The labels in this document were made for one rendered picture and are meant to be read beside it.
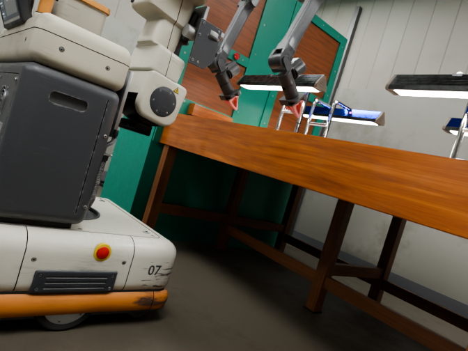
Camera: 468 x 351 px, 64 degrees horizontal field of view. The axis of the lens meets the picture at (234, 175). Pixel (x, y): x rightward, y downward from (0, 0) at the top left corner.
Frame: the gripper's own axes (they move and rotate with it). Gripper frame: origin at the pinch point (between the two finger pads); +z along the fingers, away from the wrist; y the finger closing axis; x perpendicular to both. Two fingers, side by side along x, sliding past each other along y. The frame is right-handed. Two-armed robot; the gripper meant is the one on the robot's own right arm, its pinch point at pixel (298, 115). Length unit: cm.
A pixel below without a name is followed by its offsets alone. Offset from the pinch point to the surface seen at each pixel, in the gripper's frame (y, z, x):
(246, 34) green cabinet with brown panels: 89, -15, -58
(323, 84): 10.2, 2.4, -29.1
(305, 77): 20.6, -1.0, -29.4
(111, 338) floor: -14, 8, 106
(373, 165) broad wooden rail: -48, 0, 21
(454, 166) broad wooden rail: -70, -3, 18
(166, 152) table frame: 78, 12, 32
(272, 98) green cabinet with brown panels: 88, 32, -58
